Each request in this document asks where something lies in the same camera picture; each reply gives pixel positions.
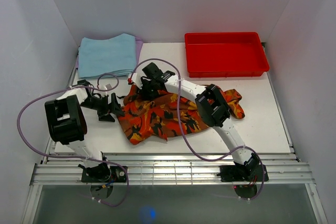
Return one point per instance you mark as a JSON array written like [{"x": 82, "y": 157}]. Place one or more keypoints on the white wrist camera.
[
  {"x": 105, "y": 88},
  {"x": 135, "y": 79}
]

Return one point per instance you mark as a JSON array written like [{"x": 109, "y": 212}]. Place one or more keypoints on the aluminium rail frame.
[{"x": 160, "y": 163}]

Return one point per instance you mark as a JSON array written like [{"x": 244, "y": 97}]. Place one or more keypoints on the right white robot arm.
[{"x": 214, "y": 112}]

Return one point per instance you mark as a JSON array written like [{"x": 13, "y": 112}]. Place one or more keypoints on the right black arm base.
[{"x": 230, "y": 173}]

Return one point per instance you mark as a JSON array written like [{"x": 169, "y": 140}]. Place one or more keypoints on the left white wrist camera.
[{"x": 105, "y": 88}]

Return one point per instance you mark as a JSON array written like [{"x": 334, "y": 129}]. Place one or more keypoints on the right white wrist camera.
[{"x": 135, "y": 79}]

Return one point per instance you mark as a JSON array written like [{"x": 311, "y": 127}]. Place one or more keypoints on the orange camouflage trousers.
[{"x": 164, "y": 117}]

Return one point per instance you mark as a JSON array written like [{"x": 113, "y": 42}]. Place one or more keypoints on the folded purple cloth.
[{"x": 138, "y": 46}]

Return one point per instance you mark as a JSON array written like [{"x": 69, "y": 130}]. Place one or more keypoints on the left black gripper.
[{"x": 104, "y": 114}]

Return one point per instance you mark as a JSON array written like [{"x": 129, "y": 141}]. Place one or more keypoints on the folded light blue cloth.
[{"x": 116, "y": 55}]

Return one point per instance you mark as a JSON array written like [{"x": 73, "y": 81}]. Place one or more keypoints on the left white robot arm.
[{"x": 67, "y": 124}]

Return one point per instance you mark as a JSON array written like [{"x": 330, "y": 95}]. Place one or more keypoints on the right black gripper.
[{"x": 143, "y": 93}]

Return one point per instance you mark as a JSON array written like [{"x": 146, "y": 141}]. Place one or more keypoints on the red plastic tray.
[{"x": 217, "y": 55}]

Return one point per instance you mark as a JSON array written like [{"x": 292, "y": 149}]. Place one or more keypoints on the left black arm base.
[{"x": 116, "y": 174}]

